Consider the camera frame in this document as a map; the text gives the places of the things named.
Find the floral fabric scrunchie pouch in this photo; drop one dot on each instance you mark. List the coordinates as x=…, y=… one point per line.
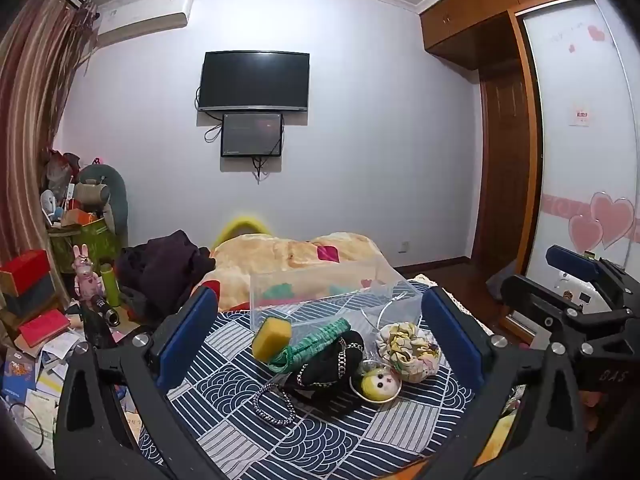
x=410, y=350

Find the wall mounted black television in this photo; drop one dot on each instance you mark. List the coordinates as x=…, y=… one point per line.
x=236, y=81

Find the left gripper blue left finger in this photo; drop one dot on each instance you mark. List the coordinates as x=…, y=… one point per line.
x=181, y=335

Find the black camcorder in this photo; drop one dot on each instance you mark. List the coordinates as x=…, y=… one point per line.
x=109, y=314

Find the blue white patterned bedspread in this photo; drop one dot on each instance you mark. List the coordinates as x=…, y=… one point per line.
x=310, y=424

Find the yellow sponge block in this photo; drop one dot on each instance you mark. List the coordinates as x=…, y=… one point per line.
x=272, y=337

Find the pink rabbit toy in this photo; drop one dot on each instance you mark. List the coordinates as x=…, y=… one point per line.
x=87, y=282

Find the green bottle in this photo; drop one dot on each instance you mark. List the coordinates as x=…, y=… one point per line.
x=110, y=285

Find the green knitted sock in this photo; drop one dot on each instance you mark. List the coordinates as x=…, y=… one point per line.
x=294, y=356

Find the white air conditioner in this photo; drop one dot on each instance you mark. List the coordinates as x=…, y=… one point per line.
x=140, y=18

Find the beige fleece blanket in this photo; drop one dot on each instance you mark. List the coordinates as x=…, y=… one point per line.
x=247, y=254

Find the red box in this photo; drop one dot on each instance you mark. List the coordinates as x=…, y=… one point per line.
x=21, y=273

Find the wooden wardrobe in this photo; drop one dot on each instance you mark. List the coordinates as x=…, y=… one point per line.
x=485, y=36

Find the green storage box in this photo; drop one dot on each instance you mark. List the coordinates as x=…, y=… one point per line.
x=103, y=245

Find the silver wire hoop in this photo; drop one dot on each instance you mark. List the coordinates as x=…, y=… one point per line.
x=404, y=307

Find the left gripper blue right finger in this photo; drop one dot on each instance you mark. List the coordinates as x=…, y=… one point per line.
x=459, y=336

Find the grey green plush dinosaur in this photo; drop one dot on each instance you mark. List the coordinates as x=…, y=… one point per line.
x=101, y=189

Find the wooden door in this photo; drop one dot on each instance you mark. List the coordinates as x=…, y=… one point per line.
x=503, y=191

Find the dark purple clothing pile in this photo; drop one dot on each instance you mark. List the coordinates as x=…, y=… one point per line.
x=156, y=278

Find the yellow plush hoop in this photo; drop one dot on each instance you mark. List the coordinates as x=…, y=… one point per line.
x=239, y=226

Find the red book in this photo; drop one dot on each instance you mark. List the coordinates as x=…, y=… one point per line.
x=44, y=327

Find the clear plastic storage box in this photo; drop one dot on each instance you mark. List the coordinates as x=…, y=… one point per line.
x=314, y=297

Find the white sliding door with hearts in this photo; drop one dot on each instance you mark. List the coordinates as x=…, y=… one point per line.
x=587, y=67

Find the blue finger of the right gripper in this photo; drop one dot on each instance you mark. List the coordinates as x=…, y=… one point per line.
x=572, y=263

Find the yellow white felt face ball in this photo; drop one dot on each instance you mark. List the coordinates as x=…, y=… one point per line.
x=378, y=385

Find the black hat with chain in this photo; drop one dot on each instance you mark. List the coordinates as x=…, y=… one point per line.
x=326, y=376

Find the striped brown curtain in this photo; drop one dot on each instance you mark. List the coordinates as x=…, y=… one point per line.
x=40, y=53

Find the small black wall monitor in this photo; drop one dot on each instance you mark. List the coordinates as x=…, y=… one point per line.
x=247, y=135

